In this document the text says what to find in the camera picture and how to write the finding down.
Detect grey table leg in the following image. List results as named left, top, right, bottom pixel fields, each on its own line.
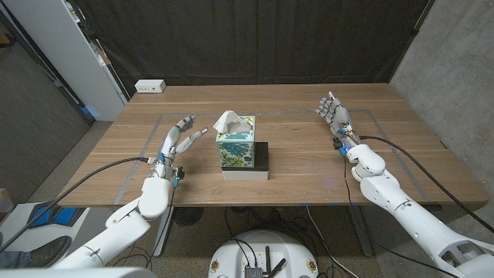
left=349, top=204, right=374, bottom=258

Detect black and white block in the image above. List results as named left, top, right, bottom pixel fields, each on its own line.
left=222, top=141, right=269, bottom=181

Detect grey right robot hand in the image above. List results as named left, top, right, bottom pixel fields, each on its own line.
left=315, top=91, right=362, bottom=151

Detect white floor cable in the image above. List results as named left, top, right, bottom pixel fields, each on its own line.
left=306, top=204, right=360, bottom=278

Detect teal floral tissue box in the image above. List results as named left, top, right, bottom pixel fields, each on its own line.
left=215, top=115, right=256, bottom=168

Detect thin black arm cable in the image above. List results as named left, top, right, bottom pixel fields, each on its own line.
left=342, top=154, right=460, bottom=278
left=148, top=185, right=178, bottom=259

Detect white cabinet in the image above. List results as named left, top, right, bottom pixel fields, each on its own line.
left=2, top=0, right=130, bottom=123

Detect person's leg in jeans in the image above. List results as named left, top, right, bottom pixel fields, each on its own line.
left=0, top=231, right=32, bottom=270

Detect round black floor fan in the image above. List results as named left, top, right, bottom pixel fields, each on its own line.
left=172, top=206, right=205, bottom=227

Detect white table leg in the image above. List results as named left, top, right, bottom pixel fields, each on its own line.
left=153, top=210, right=174, bottom=259

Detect cardboard box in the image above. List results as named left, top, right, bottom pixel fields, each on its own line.
left=0, top=188, right=15, bottom=217

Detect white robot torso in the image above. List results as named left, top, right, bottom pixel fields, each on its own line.
left=0, top=266, right=157, bottom=278

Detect black shoe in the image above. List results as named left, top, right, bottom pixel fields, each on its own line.
left=29, top=235, right=73, bottom=268

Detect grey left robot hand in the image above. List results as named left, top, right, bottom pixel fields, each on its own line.
left=152, top=114, right=209, bottom=179

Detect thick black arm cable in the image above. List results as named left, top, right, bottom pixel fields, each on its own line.
left=358, top=134, right=494, bottom=234
left=0, top=155, right=151, bottom=254

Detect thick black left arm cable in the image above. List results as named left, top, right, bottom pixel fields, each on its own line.
left=0, top=155, right=151, bottom=254

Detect white power strip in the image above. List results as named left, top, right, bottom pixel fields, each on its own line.
left=134, top=79, right=167, bottom=94

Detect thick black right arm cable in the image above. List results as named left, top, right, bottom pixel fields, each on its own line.
left=358, top=134, right=494, bottom=234

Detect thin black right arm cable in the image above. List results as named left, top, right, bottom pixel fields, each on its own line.
left=342, top=154, right=460, bottom=278

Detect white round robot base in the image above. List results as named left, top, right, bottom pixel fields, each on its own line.
left=208, top=229, right=320, bottom=278

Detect thin black base cable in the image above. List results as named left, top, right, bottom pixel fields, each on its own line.
left=224, top=207, right=259, bottom=268

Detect white platform with blue pads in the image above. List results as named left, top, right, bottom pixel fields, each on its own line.
left=0, top=201, right=92, bottom=252

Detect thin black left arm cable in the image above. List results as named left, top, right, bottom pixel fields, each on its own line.
left=148, top=185, right=178, bottom=259

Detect white tissue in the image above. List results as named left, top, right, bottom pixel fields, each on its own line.
left=212, top=110, right=252, bottom=135

